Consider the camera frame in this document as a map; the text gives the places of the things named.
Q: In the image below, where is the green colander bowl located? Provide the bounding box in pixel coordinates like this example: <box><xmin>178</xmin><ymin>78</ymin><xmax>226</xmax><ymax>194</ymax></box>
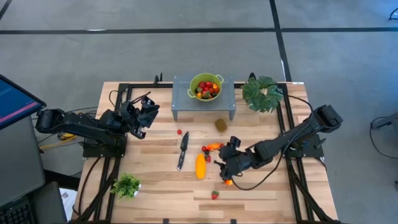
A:
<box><xmin>187</xmin><ymin>72</ymin><xmax>224</xmax><ymax>103</ymax></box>

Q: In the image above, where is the large plant in white pot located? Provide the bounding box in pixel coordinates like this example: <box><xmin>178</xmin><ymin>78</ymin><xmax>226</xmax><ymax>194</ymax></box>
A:
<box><xmin>241</xmin><ymin>75</ymin><xmax>284</xmax><ymax>113</ymax></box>

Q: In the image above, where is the grey perforated metal stand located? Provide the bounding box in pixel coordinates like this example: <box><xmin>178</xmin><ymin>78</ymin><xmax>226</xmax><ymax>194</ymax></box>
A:
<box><xmin>171</xmin><ymin>73</ymin><xmax>237</xmax><ymax>121</ymax></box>

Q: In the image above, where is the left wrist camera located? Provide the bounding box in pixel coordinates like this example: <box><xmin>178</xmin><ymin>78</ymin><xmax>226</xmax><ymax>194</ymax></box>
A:
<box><xmin>140</xmin><ymin>96</ymin><xmax>157</xmax><ymax>109</ymax></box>

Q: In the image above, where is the black floor cable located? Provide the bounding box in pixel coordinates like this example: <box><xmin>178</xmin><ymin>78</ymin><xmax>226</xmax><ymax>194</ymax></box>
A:
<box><xmin>369</xmin><ymin>115</ymin><xmax>398</xmax><ymax>160</ymax></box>

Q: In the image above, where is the brown toy kiwi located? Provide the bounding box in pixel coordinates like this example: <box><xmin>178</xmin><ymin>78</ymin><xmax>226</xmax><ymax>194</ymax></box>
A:
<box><xmin>214</xmin><ymin>118</ymin><xmax>228</xmax><ymax>133</ymax></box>

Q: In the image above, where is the white paper sheet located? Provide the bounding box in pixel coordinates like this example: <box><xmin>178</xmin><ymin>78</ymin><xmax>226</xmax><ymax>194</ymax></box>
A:
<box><xmin>58</xmin><ymin>187</ymin><xmax>78</xmax><ymax>223</ymax></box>

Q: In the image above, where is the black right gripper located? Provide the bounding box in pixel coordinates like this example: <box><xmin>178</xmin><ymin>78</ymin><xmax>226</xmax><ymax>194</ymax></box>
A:
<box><xmin>213</xmin><ymin>136</ymin><xmax>251</xmax><ymax>183</ymax></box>

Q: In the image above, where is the black aluminium table frame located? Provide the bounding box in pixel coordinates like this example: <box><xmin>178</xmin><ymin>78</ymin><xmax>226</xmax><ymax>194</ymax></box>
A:
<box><xmin>70</xmin><ymin>81</ymin><xmax>341</xmax><ymax>224</ymax></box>

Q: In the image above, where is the yellow cable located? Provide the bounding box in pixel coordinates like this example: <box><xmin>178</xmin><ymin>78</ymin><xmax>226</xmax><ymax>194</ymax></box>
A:
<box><xmin>39</xmin><ymin>134</ymin><xmax>82</xmax><ymax>151</ymax></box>

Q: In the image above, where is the long yellow toy fruit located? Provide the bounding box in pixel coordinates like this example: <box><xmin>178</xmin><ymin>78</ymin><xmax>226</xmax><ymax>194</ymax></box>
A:
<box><xmin>195</xmin><ymin>152</ymin><xmax>207</xmax><ymax>180</ymax></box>

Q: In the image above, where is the black keyboard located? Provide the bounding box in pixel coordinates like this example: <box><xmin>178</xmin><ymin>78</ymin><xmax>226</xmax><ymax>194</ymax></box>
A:
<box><xmin>0</xmin><ymin>196</ymin><xmax>34</xmax><ymax>224</ymax></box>

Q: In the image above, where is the black-handled kitchen knife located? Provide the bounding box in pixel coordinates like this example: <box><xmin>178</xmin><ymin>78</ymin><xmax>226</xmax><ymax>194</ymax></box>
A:
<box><xmin>176</xmin><ymin>131</ymin><xmax>190</xmax><ymax>171</ymax></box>

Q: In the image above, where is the black hose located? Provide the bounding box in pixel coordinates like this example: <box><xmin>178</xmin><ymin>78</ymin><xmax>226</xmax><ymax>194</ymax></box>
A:
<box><xmin>76</xmin><ymin>157</ymin><xmax>103</xmax><ymax>218</ymax></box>

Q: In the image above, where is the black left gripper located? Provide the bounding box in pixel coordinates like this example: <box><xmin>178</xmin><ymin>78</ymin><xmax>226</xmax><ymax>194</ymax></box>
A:
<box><xmin>120</xmin><ymin>100</ymin><xmax>160</xmax><ymax>139</ymax></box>

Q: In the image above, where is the small green potted plant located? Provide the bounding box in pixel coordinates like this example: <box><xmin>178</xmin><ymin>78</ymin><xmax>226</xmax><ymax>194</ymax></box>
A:
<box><xmin>110</xmin><ymin>172</ymin><xmax>143</xmax><ymax>200</ymax></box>

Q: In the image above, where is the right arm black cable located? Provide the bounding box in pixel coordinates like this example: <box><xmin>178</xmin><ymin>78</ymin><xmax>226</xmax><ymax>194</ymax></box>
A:
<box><xmin>230</xmin><ymin>93</ymin><xmax>315</xmax><ymax>191</ymax></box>

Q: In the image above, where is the computer monitor blue screen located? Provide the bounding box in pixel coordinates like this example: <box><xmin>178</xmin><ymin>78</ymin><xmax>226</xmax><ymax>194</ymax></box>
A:
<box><xmin>0</xmin><ymin>73</ymin><xmax>47</xmax><ymax>131</ymax></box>

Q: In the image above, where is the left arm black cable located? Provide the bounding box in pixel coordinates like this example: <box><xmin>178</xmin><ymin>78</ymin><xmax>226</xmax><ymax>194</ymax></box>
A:
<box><xmin>108</xmin><ymin>89</ymin><xmax>152</xmax><ymax>110</ymax></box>

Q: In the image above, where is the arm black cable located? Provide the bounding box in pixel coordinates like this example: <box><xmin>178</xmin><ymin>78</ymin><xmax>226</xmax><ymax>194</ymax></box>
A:
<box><xmin>108</xmin><ymin>89</ymin><xmax>152</xmax><ymax>110</ymax></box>
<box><xmin>230</xmin><ymin>93</ymin><xmax>315</xmax><ymax>191</ymax></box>

